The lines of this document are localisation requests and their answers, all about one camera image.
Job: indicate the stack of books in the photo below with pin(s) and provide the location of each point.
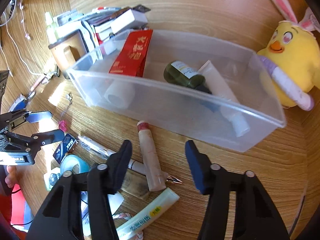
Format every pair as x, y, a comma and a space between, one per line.
99, 19

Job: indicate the white fountain pen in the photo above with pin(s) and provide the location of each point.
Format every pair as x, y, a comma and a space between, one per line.
103, 152

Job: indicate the white cosmetic tube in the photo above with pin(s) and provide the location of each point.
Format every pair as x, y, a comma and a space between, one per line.
219, 87

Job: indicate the white cardboard box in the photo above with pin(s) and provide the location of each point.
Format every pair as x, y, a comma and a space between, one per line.
128, 20

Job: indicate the beige tube red cap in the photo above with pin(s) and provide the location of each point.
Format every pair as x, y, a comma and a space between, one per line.
154, 175

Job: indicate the left hand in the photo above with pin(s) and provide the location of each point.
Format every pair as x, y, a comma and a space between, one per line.
12, 178

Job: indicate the dark green bottle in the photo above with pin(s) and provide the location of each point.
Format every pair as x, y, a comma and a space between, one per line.
179, 73

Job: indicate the yellow chick plush toy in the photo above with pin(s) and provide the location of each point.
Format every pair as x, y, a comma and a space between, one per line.
291, 58

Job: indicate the red tea packet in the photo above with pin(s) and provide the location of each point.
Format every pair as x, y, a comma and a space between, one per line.
132, 58

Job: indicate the clear plastic storage bin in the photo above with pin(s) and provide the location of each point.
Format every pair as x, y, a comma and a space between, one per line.
183, 110

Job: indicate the brown mug with lid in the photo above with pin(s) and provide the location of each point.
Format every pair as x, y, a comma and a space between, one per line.
67, 50

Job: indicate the blue Max staples box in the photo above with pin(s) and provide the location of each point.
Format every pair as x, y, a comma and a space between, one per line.
64, 147

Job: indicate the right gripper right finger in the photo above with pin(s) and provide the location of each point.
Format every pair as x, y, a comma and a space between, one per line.
199, 165

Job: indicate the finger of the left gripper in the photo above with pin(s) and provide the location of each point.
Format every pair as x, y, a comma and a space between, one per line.
49, 137
33, 117

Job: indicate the white green text tube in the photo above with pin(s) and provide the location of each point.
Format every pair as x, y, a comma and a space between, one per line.
148, 215

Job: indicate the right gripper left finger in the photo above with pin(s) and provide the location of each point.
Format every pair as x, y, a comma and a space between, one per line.
117, 167

